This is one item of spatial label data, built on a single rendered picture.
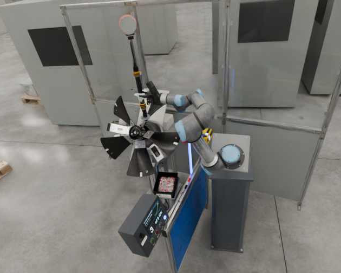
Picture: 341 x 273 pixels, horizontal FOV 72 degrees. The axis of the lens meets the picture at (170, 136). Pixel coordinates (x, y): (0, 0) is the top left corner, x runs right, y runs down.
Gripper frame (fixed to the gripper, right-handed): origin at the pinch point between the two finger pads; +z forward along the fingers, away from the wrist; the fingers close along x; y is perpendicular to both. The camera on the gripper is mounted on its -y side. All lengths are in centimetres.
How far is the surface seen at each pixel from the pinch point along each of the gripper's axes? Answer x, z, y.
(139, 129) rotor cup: -3.5, 2.2, 30.5
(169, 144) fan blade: -4.3, -22.8, 39.2
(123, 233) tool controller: -83, -36, 31
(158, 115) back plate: 28.1, 3.1, 37.2
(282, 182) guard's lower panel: 70, -111, 127
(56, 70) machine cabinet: 120, 235, 47
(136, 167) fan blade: -21, 1, 56
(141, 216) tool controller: -73, -40, 30
